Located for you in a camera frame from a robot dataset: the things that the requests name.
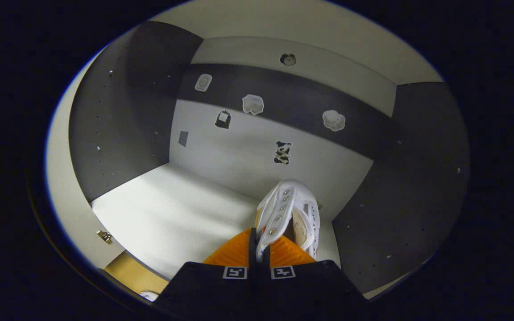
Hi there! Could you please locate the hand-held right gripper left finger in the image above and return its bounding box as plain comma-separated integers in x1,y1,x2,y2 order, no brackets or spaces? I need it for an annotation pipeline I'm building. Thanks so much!
154,227,258,319

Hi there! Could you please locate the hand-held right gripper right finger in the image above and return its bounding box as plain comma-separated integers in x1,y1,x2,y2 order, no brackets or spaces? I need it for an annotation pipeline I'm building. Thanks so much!
258,235,369,319

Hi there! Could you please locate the white and grey shoe cabinet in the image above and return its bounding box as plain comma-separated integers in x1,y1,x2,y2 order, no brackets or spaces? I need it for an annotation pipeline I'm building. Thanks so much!
61,0,471,299

